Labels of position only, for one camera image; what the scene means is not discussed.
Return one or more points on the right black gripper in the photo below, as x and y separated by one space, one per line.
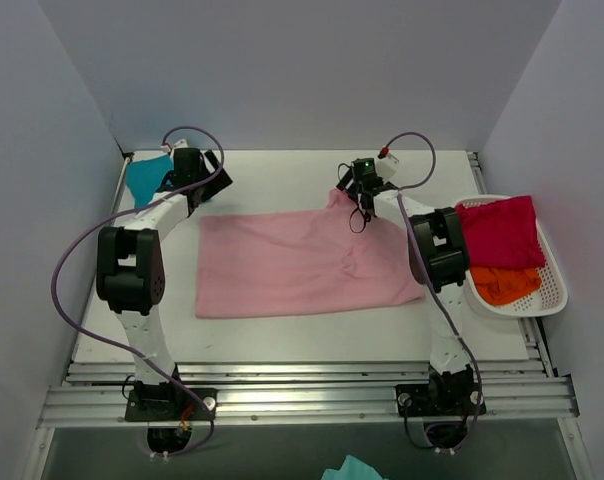
361 191

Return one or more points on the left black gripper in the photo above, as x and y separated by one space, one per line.
214 174

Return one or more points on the pink t shirt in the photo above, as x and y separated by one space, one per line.
300 263

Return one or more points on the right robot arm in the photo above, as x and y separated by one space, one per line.
437 253

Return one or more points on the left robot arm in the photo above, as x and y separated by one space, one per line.
130 268

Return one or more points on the folded teal t shirt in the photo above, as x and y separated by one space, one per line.
144 177

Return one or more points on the crimson t shirt in basket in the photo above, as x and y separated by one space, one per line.
502 234

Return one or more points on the orange t shirt in basket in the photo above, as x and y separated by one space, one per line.
500 287

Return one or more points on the white plastic basket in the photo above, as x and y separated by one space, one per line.
549 299

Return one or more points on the mint green cloth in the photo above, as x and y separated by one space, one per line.
352 468

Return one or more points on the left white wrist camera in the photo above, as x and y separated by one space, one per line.
168 148

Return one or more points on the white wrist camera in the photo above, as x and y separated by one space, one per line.
386 164
168 148

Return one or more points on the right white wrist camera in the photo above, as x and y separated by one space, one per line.
386 164

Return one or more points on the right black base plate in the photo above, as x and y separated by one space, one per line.
424 400

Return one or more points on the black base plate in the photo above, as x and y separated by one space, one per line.
424 400
165 403

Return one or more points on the aluminium rail frame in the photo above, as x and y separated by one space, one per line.
274 394

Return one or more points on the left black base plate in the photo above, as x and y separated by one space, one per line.
165 403

